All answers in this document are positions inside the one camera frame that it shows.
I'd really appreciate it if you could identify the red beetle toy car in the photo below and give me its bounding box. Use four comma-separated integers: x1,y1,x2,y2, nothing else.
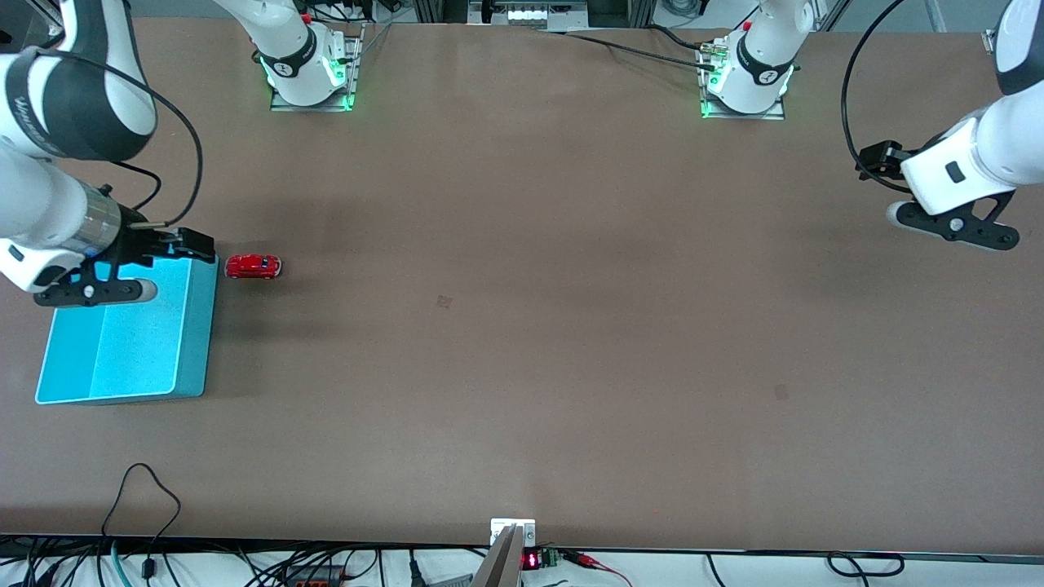
225,254,283,280

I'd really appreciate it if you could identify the blue plastic box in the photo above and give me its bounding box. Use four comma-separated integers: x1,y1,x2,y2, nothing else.
35,253,219,405

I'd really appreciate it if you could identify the orange power strip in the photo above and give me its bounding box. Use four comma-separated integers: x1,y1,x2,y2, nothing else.
281,565,347,587

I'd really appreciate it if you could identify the white lit device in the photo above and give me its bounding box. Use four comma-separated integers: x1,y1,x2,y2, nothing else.
469,0,590,25

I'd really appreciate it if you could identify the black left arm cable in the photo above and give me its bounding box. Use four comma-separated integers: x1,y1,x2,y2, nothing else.
842,0,914,194

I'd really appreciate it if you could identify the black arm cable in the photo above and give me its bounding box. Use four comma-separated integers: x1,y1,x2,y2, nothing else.
842,0,914,194
33,47,203,229

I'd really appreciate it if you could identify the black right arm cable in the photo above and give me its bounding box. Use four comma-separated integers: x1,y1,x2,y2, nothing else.
33,47,203,229

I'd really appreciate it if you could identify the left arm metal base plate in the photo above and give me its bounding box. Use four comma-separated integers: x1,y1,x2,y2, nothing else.
699,41,788,121

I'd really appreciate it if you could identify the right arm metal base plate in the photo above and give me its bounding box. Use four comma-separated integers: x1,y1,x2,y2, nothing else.
269,23,364,113

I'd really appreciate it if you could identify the short black table cable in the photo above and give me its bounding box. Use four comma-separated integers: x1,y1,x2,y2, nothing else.
647,23,714,51

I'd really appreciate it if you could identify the long black table cable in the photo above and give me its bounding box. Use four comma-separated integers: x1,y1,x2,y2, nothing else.
534,27,723,68

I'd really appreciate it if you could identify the black looped cable with ferrite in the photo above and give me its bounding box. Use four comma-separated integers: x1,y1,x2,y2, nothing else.
100,462,182,580

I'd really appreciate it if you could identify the black coiled cable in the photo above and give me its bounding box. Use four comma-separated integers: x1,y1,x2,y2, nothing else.
826,551,906,578

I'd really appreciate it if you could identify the white table edge bracket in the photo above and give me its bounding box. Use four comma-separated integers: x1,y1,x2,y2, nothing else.
490,519,537,547

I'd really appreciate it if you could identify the grey metal mount bar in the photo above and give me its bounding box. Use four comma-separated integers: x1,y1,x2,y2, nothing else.
471,524,524,587

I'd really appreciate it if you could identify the red clip wire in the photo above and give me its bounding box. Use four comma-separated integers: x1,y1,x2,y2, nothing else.
561,549,633,587

